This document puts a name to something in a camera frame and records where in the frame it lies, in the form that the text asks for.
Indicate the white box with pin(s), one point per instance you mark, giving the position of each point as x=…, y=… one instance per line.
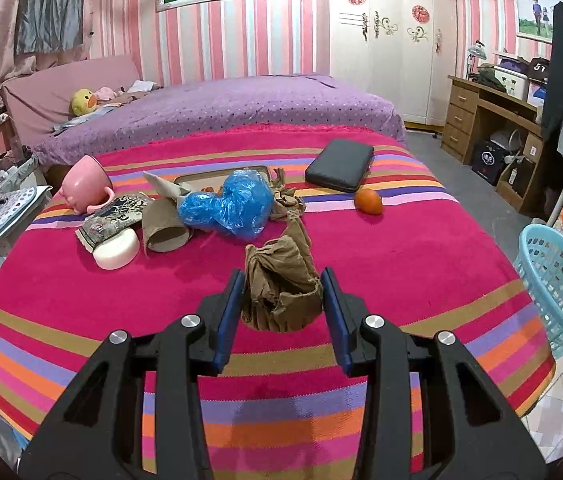
x=509, y=80

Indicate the pink cup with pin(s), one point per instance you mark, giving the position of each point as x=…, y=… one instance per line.
x=84, y=180

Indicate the white wardrobe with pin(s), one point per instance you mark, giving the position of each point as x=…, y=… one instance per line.
x=391, y=70

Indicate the white oval soap bar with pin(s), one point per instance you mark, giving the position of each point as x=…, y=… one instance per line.
x=116, y=252

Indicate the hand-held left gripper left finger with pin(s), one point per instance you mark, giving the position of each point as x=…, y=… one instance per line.
x=229, y=325

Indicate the white fan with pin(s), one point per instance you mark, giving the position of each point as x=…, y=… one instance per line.
x=504, y=140

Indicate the metal tray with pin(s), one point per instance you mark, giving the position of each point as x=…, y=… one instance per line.
x=201, y=177

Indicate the black box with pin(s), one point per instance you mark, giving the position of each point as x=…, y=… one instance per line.
x=487, y=162

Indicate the grey tissue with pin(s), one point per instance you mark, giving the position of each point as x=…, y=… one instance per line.
x=161, y=185

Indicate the black zip case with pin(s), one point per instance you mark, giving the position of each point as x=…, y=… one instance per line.
x=339, y=165

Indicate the pink bed headboard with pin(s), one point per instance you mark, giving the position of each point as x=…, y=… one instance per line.
x=51, y=90

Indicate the dark patterned packet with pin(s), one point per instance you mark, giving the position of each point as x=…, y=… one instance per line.
x=111, y=215

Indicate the patterned bedside cloth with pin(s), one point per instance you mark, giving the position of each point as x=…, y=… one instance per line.
x=6, y=220

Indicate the wall poster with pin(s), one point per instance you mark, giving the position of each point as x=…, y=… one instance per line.
x=536, y=15

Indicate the grey hanging cloth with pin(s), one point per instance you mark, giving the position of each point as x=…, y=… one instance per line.
x=51, y=5

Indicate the striped pink blanket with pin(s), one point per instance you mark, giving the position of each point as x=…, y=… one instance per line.
x=411, y=260

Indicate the pink clothes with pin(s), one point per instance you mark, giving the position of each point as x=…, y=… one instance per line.
x=121, y=92

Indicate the pink curtain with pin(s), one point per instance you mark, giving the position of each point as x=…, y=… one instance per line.
x=1, y=45

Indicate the brown cardboard tube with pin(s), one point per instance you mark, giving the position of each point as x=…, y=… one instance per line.
x=164, y=225

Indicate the purple dotted bedspread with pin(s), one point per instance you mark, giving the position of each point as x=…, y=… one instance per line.
x=236, y=105

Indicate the black bag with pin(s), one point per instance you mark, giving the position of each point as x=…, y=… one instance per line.
x=539, y=77

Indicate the yellow duck plush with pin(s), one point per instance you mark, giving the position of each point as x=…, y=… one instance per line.
x=83, y=102

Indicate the brown stocking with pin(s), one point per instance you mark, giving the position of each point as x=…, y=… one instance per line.
x=286, y=197
x=281, y=280

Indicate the blue plastic bag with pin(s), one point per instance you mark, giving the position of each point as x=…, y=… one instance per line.
x=231, y=200

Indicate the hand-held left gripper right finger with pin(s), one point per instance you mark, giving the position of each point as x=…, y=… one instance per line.
x=336, y=325

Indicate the desk lamp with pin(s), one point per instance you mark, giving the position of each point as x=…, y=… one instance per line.
x=476, y=55

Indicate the blue plastic basket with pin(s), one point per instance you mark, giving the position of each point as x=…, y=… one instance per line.
x=556, y=280

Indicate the whole orange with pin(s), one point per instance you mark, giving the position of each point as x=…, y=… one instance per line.
x=367, y=201

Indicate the wooden desk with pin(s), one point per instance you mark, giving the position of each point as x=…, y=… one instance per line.
x=466, y=110

